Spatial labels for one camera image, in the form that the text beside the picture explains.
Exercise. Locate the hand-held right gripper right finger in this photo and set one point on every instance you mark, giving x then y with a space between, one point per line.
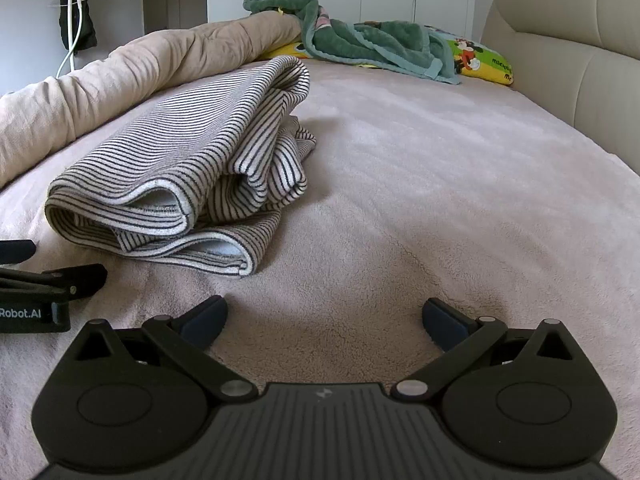
441 321

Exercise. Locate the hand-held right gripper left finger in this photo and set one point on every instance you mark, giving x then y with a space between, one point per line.
206 321

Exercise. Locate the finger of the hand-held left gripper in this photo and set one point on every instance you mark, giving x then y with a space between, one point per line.
75 280
17 251

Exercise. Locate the striped knit garment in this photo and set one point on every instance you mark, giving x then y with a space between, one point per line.
175 160

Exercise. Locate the pink plush bed sheet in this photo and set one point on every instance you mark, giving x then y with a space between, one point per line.
425 200

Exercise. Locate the beige quilted duvet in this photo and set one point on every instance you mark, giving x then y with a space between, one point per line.
165 60

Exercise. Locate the black hanging garment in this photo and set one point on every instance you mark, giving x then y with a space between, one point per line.
80 10

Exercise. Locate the yellow cartoon print pillow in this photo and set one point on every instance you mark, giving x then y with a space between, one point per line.
475 57

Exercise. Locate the green plush blanket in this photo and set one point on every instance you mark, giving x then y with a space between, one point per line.
370 42

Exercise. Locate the beige padded headboard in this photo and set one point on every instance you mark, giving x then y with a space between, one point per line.
575 60

